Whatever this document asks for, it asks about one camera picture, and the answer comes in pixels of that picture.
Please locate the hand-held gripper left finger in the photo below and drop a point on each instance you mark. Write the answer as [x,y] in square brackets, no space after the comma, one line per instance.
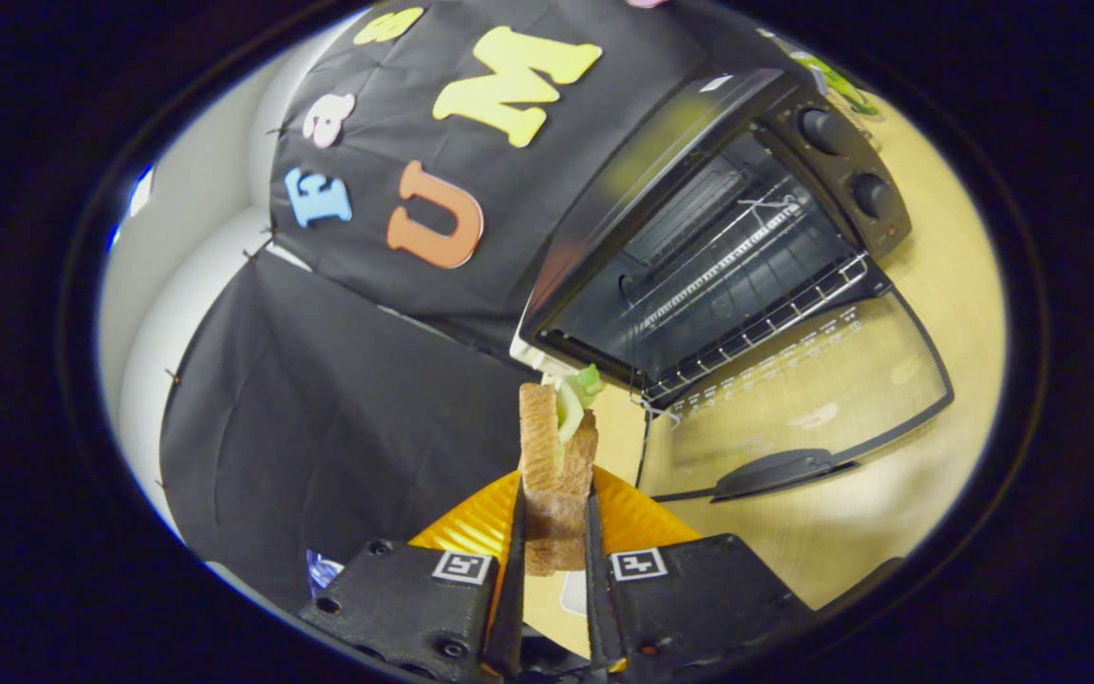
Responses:
[509,589]

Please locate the green drink bottle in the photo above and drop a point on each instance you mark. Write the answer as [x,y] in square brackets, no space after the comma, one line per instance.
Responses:
[837,85]

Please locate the black toaster oven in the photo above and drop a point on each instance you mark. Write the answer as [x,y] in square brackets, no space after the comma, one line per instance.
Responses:
[632,190]

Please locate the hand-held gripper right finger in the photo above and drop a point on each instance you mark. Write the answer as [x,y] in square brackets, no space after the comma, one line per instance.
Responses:
[599,589]

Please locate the black backdrop cloth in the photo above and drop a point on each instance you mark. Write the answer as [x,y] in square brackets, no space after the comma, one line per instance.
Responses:
[338,418]

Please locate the toasted sandwich with lettuce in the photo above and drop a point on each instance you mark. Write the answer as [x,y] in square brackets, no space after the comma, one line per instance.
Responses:
[542,456]

